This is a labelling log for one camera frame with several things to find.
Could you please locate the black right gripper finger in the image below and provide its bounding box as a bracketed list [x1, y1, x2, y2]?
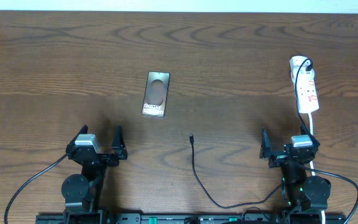
[300, 123, 311, 136]
[259, 128, 272, 159]

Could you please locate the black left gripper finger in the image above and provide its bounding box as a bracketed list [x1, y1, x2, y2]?
[111, 126, 128, 160]
[68, 124, 88, 148]

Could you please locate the gold Galaxy smartphone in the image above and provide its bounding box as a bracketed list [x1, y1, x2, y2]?
[142, 71, 170, 118]

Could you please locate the black USB charging cable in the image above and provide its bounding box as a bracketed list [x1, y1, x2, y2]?
[189, 57, 314, 210]

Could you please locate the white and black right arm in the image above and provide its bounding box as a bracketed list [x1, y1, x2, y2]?
[259, 124, 331, 223]

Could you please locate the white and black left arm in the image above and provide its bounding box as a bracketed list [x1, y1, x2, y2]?
[61, 125, 127, 223]

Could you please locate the white USB charger plug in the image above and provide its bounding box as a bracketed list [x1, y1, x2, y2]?
[291, 66, 314, 83]

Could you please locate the white power strip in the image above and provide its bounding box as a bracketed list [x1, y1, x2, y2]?
[289, 55, 319, 114]

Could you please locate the black left camera cable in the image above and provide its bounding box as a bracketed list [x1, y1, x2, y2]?
[3, 153, 70, 224]

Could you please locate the black camera cable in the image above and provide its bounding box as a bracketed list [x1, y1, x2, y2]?
[3, 153, 70, 224]
[296, 164, 358, 224]

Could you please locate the black right camera cable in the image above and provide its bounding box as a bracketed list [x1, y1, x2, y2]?
[296, 164, 358, 224]

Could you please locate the white power strip cord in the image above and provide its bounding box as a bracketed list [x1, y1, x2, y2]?
[307, 112, 327, 224]

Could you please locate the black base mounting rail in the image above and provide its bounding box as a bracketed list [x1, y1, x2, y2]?
[35, 212, 347, 224]

